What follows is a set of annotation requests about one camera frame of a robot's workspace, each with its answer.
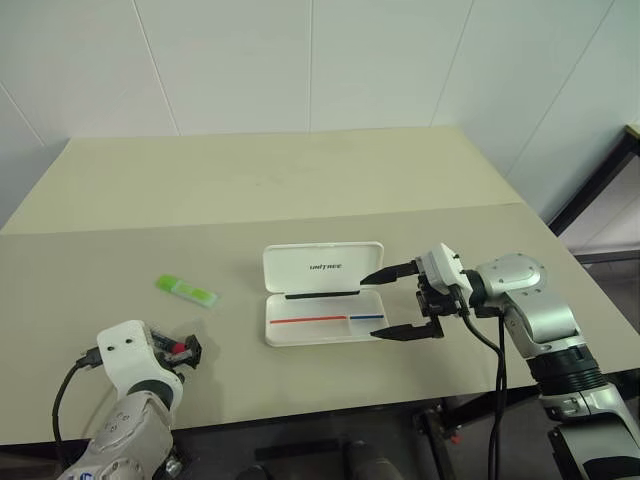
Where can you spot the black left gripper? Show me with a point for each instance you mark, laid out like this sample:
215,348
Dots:
175,358

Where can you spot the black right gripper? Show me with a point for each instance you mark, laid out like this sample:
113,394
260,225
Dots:
440,302

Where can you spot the red marker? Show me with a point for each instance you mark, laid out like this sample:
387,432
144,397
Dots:
167,341

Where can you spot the green marker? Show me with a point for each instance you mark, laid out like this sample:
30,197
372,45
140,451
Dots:
187,290

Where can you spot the white plastic pencil case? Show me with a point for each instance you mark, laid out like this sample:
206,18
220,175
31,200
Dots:
320,267

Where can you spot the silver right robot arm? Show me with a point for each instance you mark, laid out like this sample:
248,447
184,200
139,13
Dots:
540,310

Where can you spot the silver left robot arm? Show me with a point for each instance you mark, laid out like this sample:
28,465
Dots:
125,435

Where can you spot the small silver metal part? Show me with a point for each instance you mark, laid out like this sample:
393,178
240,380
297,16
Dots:
174,464

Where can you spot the small dark rounded shape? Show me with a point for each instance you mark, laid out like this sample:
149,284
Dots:
257,474

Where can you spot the large dark rounded shape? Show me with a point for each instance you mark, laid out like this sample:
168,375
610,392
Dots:
372,462

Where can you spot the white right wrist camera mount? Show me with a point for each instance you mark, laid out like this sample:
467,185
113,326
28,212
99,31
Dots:
442,267

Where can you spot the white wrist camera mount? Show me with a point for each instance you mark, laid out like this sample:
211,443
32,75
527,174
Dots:
125,355
442,267

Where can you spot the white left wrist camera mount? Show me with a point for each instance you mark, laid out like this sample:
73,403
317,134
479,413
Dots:
125,355

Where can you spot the black bracket with red knob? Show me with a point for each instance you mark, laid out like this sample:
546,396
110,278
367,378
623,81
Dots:
440,425

